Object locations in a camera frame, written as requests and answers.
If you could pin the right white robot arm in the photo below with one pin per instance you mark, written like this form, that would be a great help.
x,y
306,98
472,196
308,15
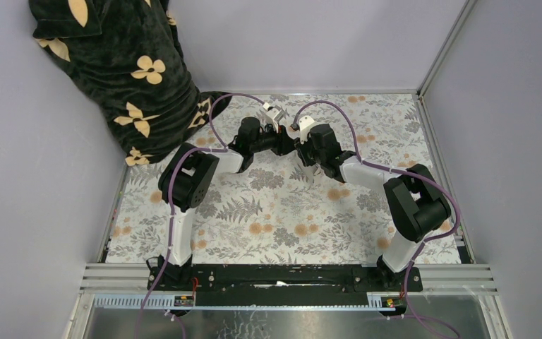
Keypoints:
x,y
416,204

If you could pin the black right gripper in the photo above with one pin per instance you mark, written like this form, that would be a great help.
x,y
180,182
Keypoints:
x,y
301,149

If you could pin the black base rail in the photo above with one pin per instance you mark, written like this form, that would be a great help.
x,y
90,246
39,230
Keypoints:
x,y
218,277

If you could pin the black floral plush blanket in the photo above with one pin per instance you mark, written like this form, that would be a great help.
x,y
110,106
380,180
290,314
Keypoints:
x,y
126,57

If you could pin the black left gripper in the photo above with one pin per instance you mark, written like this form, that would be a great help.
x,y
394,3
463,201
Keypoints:
x,y
281,143

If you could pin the white cardboard paper box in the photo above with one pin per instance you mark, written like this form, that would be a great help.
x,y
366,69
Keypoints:
x,y
294,146

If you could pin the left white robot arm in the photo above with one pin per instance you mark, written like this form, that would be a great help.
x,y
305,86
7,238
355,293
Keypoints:
x,y
187,178

